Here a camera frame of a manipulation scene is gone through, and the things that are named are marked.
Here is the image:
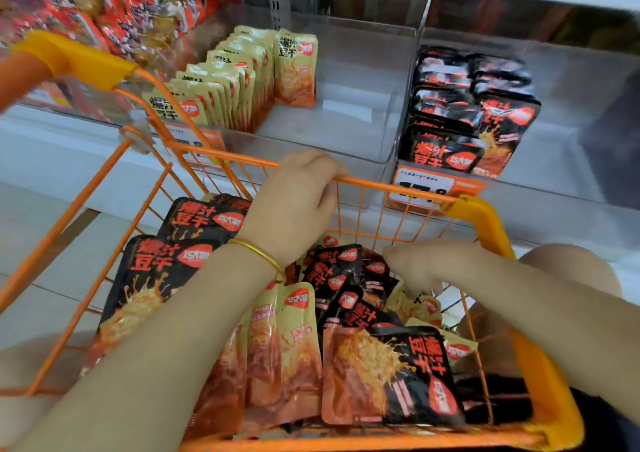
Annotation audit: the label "person's right hand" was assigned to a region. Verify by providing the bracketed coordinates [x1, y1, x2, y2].
[383, 239, 473, 298]

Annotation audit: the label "person's right forearm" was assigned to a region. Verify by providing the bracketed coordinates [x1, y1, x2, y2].
[452, 247, 640, 430]

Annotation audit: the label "person's right leg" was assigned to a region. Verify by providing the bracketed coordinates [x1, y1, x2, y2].
[450, 245, 623, 378]

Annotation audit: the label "orange price tag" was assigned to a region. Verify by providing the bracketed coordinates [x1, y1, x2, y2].
[390, 161, 489, 214]
[165, 121, 227, 154]

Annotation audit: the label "row of yellow orange snacks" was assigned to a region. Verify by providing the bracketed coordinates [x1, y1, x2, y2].
[140, 25, 280, 134]

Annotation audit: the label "pile of black orange snacks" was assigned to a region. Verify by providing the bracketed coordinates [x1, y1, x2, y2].
[80, 195, 483, 438]

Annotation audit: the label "person's leg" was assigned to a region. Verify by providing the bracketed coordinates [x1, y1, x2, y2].
[450, 245, 623, 378]
[0, 331, 96, 446]

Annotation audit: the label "row of black orange snacks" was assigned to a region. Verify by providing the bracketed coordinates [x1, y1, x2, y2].
[398, 47, 487, 177]

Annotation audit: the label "black flame print snack packet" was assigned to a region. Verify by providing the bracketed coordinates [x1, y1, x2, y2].
[475, 83, 539, 104]
[474, 95, 543, 179]
[470, 55, 529, 74]
[472, 69, 536, 90]

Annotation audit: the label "pile of red tan packets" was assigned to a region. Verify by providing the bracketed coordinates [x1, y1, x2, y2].
[0, 0, 241, 90]

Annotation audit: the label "person's left leg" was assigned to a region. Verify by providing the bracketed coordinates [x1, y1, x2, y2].
[0, 331, 96, 446]

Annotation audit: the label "gold bracelet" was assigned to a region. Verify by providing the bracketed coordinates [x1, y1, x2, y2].
[228, 237, 289, 281]

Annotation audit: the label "yellow orange snack packet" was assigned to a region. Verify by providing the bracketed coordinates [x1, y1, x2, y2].
[273, 29, 320, 109]

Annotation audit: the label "orange shopping cart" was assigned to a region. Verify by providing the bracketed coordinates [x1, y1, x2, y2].
[0, 29, 586, 452]

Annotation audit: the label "person's left hand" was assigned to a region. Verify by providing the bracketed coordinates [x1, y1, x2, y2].
[238, 149, 348, 269]

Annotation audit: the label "person's left forearm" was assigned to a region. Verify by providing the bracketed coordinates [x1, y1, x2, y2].
[15, 249, 287, 452]

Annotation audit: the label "black shorts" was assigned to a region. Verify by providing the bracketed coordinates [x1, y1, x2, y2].
[455, 371, 640, 452]

